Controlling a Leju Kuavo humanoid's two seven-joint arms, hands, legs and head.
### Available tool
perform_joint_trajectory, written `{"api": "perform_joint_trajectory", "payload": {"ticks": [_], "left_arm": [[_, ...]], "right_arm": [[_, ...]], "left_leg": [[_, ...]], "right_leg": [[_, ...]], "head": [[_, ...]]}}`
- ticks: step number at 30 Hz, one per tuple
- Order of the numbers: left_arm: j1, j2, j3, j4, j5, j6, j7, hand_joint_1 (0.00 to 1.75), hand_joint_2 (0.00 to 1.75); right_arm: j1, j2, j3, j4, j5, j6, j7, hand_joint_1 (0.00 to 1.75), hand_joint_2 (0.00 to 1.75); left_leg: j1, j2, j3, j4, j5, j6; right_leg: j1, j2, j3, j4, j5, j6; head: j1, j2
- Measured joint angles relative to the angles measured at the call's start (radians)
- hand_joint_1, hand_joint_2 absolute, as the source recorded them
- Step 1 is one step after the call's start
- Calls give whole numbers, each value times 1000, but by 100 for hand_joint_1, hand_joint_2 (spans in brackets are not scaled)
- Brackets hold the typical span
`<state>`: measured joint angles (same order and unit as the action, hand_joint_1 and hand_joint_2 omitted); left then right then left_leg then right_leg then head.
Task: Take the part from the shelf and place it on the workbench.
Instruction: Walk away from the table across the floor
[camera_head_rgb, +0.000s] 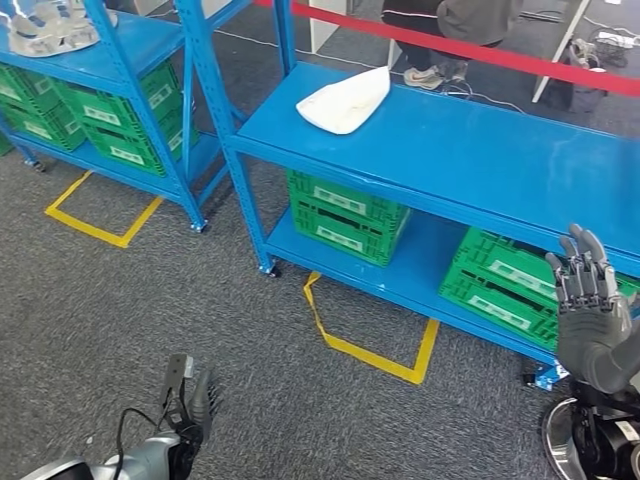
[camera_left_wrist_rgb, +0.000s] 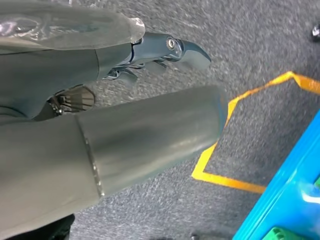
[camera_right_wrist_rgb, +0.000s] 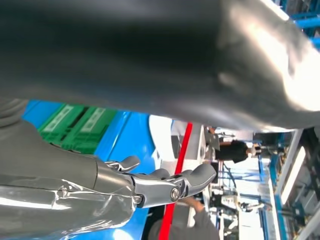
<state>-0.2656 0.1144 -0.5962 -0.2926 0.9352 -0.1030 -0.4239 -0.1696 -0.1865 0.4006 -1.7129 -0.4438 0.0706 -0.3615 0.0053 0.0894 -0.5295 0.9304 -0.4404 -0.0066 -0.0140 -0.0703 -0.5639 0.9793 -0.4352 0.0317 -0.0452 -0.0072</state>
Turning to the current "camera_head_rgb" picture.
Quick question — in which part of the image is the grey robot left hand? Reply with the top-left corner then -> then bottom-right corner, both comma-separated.
174,369 -> 221,480

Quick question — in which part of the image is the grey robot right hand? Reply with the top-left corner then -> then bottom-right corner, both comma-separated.
545,223 -> 640,395

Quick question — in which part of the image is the blue metal shelf rack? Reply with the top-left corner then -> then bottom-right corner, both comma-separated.
172,0 -> 640,392
0,0 -> 251,233

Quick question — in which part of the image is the white plastic trim part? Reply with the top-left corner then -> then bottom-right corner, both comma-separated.
296,64 -> 392,136

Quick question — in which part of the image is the grey plastic part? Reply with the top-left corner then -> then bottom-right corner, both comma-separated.
7,0 -> 118,58

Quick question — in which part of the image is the green folded plastic crate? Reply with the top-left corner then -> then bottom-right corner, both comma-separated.
0,66 -> 87,154
285,168 -> 411,268
52,60 -> 201,179
438,227 -> 640,352

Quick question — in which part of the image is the dark backpack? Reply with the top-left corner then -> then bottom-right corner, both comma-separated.
542,38 -> 608,114

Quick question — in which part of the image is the white power strip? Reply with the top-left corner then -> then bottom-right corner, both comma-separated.
597,31 -> 640,49

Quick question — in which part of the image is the red barrier tape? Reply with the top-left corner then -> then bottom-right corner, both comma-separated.
254,0 -> 640,99

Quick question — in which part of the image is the person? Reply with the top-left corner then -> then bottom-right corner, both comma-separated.
381,0 -> 525,92

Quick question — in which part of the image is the white desk panel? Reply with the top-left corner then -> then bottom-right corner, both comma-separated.
309,0 -> 347,56

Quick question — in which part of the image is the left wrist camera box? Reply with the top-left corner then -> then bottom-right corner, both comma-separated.
158,352 -> 195,425

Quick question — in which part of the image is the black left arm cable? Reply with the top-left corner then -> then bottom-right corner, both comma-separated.
113,407 -> 161,480

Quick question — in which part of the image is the black cable bundle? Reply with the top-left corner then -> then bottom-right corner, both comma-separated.
589,39 -> 629,69

